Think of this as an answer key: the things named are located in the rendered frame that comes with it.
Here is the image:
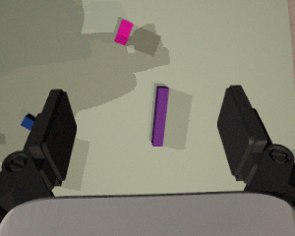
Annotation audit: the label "purple rod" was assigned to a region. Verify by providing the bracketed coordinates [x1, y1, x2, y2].
[151, 86, 169, 147]

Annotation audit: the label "small magenta block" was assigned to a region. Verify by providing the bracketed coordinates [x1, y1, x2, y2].
[114, 20, 133, 45]

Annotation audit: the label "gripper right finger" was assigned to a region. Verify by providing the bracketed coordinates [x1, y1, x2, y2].
[217, 86, 295, 206]

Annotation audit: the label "small blue block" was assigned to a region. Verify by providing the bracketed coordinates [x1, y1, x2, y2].
[21, 114, 35, 130]

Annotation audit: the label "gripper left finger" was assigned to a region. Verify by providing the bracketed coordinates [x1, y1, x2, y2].
[0, 89, 77, 224]

